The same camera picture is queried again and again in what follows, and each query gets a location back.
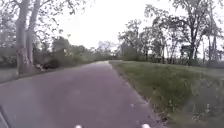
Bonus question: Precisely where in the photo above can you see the reddish asphalt path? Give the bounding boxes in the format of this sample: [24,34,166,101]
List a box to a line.
[0,60,168,128]

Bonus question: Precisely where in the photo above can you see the row of bushes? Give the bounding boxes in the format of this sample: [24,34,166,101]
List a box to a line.
[0,35,118,70]

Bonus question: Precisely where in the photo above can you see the row of trees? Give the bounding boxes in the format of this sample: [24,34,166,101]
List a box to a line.
[116,0,224,67]

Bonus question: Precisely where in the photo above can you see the large pale-trunked tree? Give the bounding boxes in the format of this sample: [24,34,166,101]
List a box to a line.
[0,0,84,76]

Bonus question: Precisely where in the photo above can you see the grass verge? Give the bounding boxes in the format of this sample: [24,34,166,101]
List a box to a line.
[109,59,224,128]

